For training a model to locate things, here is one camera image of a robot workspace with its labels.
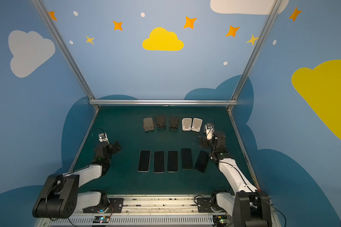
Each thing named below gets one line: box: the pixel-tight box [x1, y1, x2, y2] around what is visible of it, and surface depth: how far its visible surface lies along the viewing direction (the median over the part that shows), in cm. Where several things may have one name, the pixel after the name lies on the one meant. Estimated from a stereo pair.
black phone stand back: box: [169, 116, 180, 131], surface depth 109 cm
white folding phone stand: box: [191, 117, 203, 133], surface depth 106 cm
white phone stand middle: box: [181, 117, 192, 131], surface depth 107 cm
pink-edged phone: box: [153, 150, 165, 174], surface depth 92 cm
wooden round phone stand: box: [143, 117, 155, 131], surface depth 107 cm
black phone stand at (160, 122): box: [155, 115, 167, 130], surface depth 107 cm
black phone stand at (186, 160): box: [180, 148, 193, 169], surface depth 95 cm
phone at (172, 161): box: [166, 150, 179, 173], surface depth 93 cm
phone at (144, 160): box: [137, 149, 152, 173], surface depth 92 cm
